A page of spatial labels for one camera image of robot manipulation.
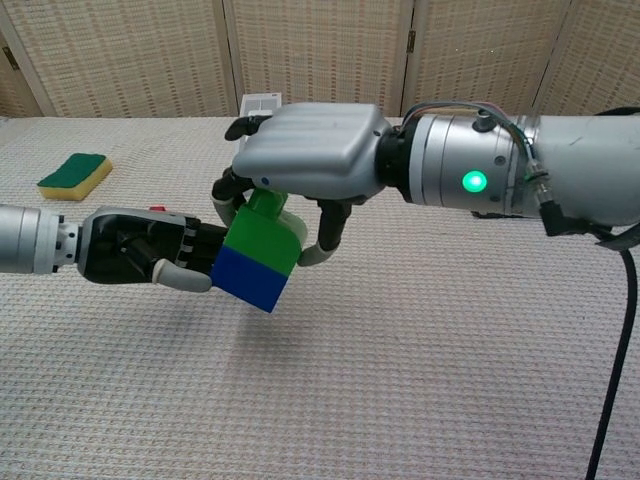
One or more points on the dark blue block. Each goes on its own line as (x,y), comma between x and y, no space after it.
(250,280)

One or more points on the green and blue toy block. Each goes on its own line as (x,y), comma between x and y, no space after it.
(260,230)

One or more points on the woven bamboo screen panel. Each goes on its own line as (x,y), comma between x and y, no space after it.
(15,95)
(480,50)
(320,40)
(600,60)
(125,50)

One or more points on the white woven tablecloth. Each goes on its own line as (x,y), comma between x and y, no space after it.
(300,400)

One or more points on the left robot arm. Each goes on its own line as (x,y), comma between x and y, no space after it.
(30,240)

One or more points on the brass screen hinge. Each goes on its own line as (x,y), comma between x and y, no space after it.
(411,41)
(10,58)

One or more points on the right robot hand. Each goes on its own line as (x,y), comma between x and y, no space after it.
(320,150)

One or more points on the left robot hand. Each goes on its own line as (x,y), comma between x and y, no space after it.
(130,235)

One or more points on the grey box with white keypad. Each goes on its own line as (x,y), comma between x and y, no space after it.
(260,104)

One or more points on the white and red small block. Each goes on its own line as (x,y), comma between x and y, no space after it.
(158,209)

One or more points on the yellow sponge with green pad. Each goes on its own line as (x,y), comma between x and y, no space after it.
(75,175)

